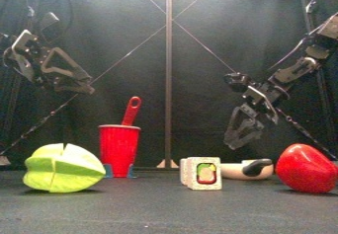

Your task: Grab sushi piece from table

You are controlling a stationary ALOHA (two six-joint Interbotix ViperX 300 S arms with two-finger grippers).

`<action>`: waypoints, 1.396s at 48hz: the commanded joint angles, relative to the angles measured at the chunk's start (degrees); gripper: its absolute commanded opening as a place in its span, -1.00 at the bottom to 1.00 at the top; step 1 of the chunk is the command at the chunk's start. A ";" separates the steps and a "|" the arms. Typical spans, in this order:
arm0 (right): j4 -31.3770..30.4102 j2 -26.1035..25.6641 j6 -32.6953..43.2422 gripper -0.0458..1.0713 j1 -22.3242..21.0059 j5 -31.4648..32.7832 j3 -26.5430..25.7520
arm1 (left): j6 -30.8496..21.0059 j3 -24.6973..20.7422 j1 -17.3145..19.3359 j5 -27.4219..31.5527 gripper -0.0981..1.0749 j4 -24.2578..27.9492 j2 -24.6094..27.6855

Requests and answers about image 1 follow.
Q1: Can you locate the blue cup holder base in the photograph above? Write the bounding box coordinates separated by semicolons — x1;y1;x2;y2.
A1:
101;164;137;180

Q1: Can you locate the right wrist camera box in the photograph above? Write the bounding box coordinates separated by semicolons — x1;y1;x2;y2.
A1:
221;72;253;93

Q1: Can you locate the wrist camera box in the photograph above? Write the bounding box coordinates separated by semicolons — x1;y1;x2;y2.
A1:
221;72;253;93
38;11;65;41

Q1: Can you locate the green toy star fruit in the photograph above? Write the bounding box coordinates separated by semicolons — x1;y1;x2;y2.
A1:
21;142;106;194

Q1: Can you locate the red toy bell pepper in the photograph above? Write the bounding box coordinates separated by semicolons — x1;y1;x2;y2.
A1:
275;142;338;195

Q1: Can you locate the dark metal side frame pole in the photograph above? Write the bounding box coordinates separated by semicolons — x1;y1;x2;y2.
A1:
296;0;319;34

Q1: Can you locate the white toy pan black handle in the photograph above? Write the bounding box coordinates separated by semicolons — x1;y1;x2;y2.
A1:
219;158;275;181

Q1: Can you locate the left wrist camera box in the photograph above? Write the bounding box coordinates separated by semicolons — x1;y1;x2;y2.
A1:
38;11;65;41

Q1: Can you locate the black looped cable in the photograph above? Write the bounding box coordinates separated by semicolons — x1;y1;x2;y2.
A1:
25;0;76;32

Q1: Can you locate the red plastic cup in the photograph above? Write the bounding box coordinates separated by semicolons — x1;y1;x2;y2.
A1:
97;123;142;179

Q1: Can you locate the white toy sushi piece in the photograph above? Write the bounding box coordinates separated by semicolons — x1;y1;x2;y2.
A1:
177;157;189;186

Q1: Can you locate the diagonal frame brace wire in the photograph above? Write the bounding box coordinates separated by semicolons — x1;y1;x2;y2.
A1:
0;0;221;156
128;0;338;162

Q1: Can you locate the vertical metal frame pole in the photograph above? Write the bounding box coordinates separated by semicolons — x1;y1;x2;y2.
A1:
156;0;180;170

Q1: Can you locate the toy sushi roll piece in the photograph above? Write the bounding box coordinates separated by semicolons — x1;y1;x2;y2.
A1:
184;156;223;192

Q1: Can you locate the red utensil handle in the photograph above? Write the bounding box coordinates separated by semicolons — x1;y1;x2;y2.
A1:
120;95;144;127

